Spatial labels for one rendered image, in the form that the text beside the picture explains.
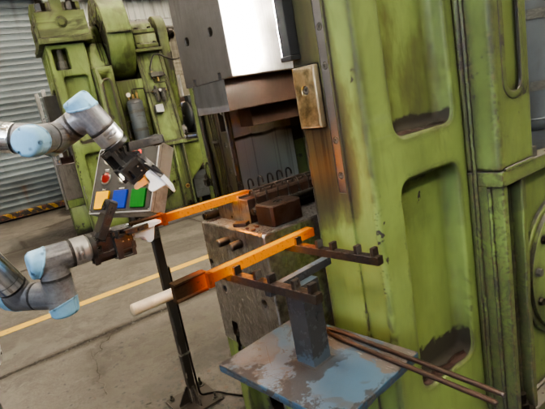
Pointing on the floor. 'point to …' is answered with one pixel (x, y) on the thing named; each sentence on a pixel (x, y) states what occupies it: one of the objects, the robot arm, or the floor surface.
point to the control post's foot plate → (195, 398)
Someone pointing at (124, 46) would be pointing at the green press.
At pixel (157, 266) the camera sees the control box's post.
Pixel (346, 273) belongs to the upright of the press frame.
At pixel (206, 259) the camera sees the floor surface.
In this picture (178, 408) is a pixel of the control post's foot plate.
